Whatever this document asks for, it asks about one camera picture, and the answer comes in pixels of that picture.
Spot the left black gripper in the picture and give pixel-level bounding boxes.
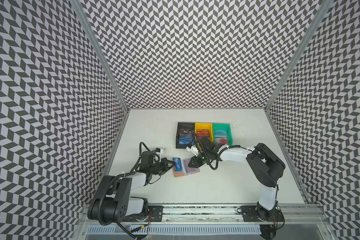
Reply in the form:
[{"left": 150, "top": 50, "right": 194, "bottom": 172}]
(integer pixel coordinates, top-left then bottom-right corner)
[{"left": 149, "top": 157, "right": 176, "bottom": 176}]

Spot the blue VIP card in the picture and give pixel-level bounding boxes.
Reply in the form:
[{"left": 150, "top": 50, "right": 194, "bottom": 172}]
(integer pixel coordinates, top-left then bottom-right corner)
[{"left": 173, "top": 158, "right": 183, "bottom": 172}]

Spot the red VIP card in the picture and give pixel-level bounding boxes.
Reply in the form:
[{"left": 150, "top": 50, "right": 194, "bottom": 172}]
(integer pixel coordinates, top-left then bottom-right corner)
[{"left": 183, "top": 158, "right": 199, "bottom": 174}]

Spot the tan leather card holder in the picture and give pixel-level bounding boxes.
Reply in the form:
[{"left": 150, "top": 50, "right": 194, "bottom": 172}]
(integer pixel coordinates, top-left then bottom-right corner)
[{"left": 173, "top": 158, "right": 200, "bottom": 178}]

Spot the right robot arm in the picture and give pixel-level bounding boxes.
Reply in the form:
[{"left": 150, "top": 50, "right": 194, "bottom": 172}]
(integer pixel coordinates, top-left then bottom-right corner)
[{"left": 186, "top": 143, "right": 286, "bottom": 223}]

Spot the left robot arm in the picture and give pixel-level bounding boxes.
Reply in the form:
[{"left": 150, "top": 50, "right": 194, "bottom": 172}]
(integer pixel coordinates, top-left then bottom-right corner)
[{"left": 88, "top": 150, "right": 176, "bottom": 226}]

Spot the blue card in black bin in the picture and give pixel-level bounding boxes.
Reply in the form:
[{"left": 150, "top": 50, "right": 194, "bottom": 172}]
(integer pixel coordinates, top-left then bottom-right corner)
[{"left": 178, "top": 129, "right": 194, "bottom": 146}]

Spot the card in green bin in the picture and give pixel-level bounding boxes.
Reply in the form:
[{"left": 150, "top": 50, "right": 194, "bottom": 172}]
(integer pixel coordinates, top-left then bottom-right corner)
[{"left": 214, "top": 129, "right": 228, "bottom": 145}]

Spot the black storage bin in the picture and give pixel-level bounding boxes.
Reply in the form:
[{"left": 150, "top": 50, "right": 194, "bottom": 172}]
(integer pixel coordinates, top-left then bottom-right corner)
[{"left": 176, "top": 122, "right": 195, "bottom": 149}]

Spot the yellow storage bin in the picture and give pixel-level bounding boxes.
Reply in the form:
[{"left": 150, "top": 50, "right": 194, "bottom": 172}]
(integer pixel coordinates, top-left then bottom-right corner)
[{"left": 195, "top": 123, "right": 214, "bottom": 143}]

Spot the green storage bin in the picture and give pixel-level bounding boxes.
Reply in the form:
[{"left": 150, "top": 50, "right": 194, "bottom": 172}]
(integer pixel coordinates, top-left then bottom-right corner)
[{"left": 213, "top": 123, "right": 233, "bottom": 146}]

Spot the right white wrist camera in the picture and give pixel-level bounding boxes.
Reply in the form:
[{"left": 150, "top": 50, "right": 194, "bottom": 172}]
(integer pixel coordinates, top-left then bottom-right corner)
[{"left": 186, "top": 145, "right": 199, "bottom": 154}]

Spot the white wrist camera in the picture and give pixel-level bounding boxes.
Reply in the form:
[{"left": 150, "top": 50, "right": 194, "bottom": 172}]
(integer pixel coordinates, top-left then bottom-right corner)
[
  {"left": 186, "top": 145, "right": 199, "bottom": 154},
  {"left": 153, "top": 148, "right": 165, "bottom": 154}
]

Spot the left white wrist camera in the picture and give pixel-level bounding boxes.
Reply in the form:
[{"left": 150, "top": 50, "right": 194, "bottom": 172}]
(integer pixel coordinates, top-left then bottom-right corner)
[{"left": 153, "top": 148, "right": 165, "bottom": 154}]

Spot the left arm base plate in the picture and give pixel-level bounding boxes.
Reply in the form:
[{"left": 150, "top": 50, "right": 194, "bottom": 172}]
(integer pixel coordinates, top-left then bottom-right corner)
[{"left": 123, "top": 205, "right": 164, "bottom": 223}]

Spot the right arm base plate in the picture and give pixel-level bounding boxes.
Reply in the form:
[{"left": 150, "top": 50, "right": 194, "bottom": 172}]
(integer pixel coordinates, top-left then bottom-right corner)
[{"left": 238, "top": 205, "right": 285, "bottom": 224}]

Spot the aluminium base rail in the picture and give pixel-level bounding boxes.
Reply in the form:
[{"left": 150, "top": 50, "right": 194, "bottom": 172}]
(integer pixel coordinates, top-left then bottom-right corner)
[{"left": 77, "top": 203, "right": 329, "bottom": 226}]

